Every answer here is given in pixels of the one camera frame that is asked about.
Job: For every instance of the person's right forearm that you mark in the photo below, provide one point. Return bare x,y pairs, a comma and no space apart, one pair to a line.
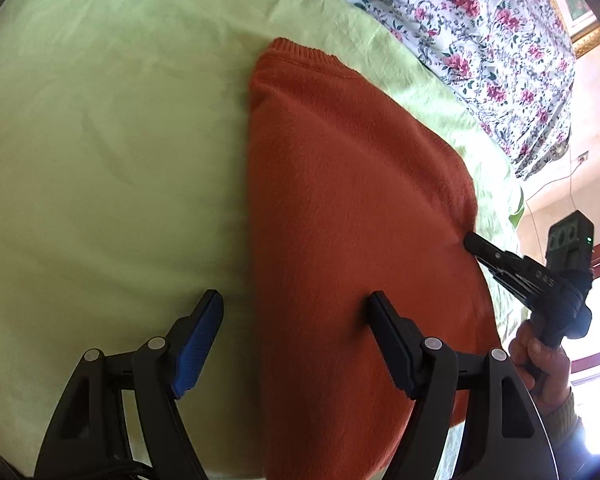
570,420

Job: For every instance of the light green bedsheet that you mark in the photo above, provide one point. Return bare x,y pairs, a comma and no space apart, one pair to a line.
105,160

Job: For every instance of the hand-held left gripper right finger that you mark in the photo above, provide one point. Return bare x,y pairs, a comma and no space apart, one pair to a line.
395,345

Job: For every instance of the orange knit sweater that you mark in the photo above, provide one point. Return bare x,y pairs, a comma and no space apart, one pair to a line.
355,210

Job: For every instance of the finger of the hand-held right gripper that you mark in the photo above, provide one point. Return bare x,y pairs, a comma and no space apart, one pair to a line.
510,282
495,250

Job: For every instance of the wall socket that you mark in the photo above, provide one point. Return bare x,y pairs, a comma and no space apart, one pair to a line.
583,157

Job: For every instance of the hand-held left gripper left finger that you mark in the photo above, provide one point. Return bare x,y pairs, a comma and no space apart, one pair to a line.
197,345

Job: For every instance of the gold picture frame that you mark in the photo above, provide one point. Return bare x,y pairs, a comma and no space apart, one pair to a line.
587,40

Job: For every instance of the white floral quilt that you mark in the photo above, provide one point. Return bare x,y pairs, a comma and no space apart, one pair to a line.
470,35

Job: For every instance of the person's right hand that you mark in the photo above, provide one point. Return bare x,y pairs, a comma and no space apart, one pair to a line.
540,360

